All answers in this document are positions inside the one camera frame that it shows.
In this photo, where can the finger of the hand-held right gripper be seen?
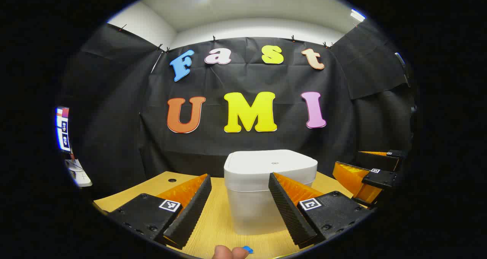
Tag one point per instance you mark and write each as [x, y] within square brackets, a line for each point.
[376, 161]
[380, 179]

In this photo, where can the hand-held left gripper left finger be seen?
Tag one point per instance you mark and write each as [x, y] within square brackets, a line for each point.
[190, 213]

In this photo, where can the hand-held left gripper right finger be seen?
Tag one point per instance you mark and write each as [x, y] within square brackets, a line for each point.
[289, 213]

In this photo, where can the white desktop garbage bin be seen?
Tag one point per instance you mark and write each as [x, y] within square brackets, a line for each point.
[262, 183]

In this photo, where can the blue paper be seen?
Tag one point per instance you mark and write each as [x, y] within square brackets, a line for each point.
[248, 249]

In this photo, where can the white side table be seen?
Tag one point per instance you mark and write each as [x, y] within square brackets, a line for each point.
[79, 175]

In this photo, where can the small ceiling light panel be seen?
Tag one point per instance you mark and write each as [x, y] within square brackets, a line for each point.
[357, 15]

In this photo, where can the computer monitor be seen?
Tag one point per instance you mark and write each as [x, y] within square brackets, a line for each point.
[63, 129]

